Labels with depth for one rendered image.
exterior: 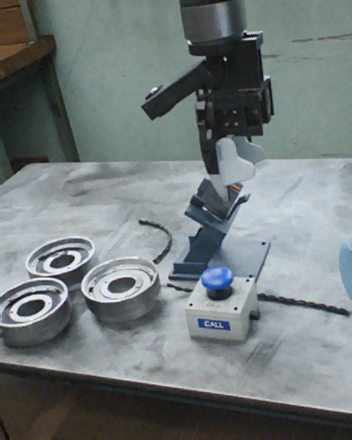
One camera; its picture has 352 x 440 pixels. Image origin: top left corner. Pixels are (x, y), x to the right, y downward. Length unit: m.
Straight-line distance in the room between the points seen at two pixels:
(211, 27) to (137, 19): 1.76
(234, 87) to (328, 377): 0.35
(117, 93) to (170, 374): 1.98
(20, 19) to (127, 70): 0.46
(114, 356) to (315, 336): 0.24
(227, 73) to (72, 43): 1.91
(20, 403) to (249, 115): 0.66
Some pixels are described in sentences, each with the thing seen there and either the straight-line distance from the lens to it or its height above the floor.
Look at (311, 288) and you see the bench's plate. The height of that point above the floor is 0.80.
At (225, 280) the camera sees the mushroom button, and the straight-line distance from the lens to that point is 0.72.
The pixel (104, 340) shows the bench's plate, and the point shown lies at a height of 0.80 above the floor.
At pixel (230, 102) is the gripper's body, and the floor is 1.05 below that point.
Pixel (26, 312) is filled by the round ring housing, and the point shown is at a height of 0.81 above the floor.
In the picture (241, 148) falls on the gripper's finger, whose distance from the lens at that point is 0.81.
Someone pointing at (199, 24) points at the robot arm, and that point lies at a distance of 0.71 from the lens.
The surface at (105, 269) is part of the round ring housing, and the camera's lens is 0.87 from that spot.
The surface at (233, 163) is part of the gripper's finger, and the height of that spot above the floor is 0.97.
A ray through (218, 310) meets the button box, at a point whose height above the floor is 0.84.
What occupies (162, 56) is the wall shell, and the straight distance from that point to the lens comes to 2.45.
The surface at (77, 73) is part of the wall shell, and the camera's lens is 2.65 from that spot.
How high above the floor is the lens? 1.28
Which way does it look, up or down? 27 degrees down
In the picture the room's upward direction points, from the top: 12 degrees counter-clockwise
